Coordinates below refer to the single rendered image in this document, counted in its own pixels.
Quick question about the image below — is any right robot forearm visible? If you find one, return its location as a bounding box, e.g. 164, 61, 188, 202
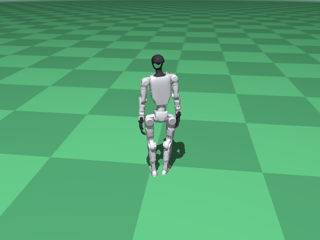
173, 92, 182, 114

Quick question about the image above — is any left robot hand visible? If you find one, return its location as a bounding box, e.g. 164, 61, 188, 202
138, 117, 146, 135

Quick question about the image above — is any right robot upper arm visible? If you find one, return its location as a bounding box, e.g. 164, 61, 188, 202
169, 74, 179, 99

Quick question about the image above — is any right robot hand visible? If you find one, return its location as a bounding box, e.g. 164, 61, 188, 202
174, 111, 181, 128

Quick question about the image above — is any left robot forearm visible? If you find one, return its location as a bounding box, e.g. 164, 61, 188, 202
138, 97, 146, 120

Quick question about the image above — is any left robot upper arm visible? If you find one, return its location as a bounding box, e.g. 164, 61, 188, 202
140, 77, 150, 104

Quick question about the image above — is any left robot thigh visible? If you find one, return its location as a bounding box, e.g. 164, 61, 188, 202
144, 114, 157, 151

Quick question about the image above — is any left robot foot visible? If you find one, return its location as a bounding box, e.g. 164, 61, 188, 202
149, 166, 157, 177

